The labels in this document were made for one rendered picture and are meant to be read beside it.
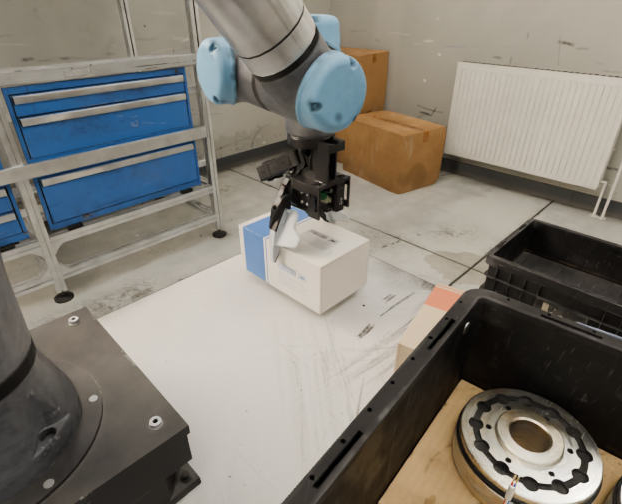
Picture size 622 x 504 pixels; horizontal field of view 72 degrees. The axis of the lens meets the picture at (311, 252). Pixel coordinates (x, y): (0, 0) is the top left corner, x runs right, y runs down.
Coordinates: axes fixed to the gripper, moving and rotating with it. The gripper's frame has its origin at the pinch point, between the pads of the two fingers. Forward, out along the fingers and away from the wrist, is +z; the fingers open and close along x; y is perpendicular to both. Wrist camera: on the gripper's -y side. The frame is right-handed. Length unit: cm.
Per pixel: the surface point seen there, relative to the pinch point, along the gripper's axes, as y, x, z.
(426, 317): 25.6, -1.0, 0.5
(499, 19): -83, 252, -25
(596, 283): 35, 76, 29
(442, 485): 40.5, -24.2, -5.0
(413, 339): 26.8, -6.1, 0.5
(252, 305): -1.4, -10.6, 8.2
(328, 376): 18.7, -13.2, 8.1
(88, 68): -137, 21, -13
